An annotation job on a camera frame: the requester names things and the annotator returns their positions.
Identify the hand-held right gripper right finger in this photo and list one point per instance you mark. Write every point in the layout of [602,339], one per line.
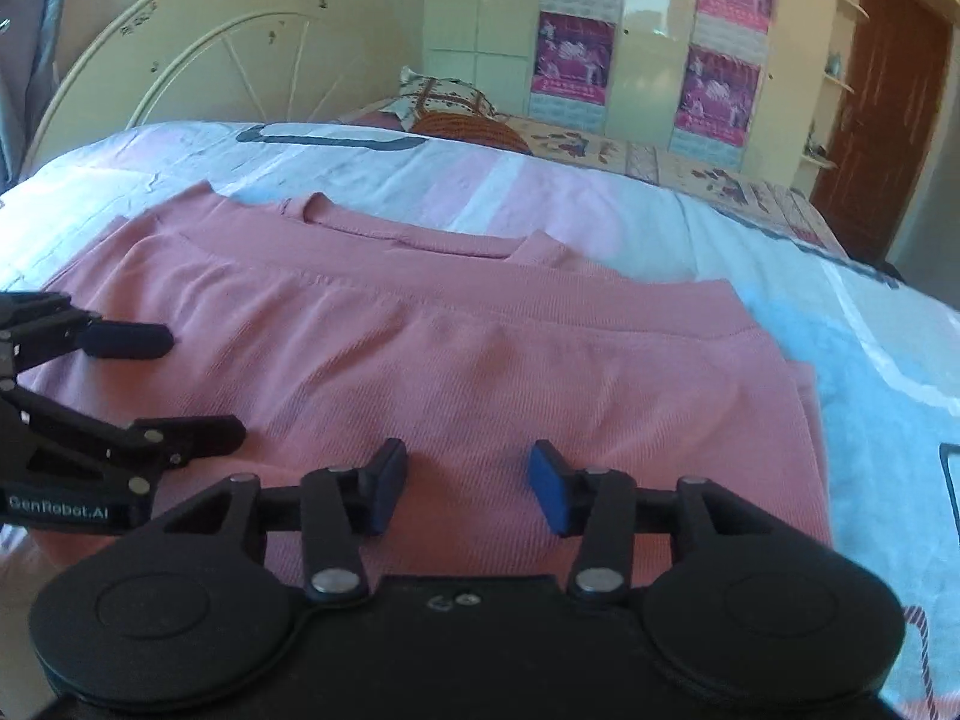
[551,489]

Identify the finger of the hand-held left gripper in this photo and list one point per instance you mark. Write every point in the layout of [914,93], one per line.
[131,341]
[199,436]

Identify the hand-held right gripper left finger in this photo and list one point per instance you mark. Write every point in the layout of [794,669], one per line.
[386,486]

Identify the pink long-sleeve sweater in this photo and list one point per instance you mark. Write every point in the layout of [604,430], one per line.
[465,360]

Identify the blue curtain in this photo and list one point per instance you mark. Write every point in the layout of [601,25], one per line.
[34,52]

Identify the cream round headboard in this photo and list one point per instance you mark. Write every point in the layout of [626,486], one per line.
[225,45]

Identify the beige floral quilt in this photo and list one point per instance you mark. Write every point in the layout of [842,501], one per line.
[675,172]

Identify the pastel patterned bed sheet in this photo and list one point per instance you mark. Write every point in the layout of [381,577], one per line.
[885,390]

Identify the orange knitted pillow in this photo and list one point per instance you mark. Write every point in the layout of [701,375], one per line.
[472,133]

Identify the white patterned pillow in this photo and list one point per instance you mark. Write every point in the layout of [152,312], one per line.
[442,94]

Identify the cream wardrobe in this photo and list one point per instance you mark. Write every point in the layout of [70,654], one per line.
[652,30]

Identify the cream corner shelf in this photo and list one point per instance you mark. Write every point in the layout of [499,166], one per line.
[832,82]

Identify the brown wooden door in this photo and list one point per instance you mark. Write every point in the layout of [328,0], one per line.
[881,112]

